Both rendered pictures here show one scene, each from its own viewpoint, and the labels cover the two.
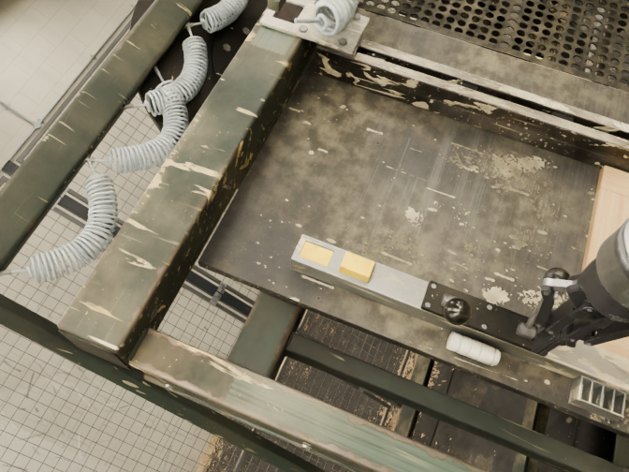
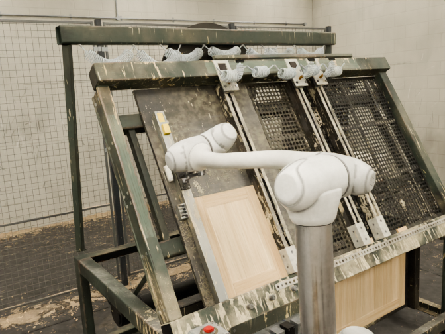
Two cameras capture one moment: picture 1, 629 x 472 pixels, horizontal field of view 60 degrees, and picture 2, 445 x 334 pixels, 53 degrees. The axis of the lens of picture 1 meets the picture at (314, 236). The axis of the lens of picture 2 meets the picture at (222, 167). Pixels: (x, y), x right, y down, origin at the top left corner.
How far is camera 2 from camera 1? 1.38 m
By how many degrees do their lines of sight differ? 11
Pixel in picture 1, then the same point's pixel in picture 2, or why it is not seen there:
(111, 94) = (160, 37)
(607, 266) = not seen: hidden behind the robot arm
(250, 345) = (122, 118)
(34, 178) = (115, 32)
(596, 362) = (191, 204)
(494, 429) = (152, 197)
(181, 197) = (147, 71)
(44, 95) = (134, 10)
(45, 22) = not seen: outside the picture
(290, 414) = (116, 132)
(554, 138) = not seen: hidden behind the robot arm
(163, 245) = (132, 75)
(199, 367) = (109, 105)
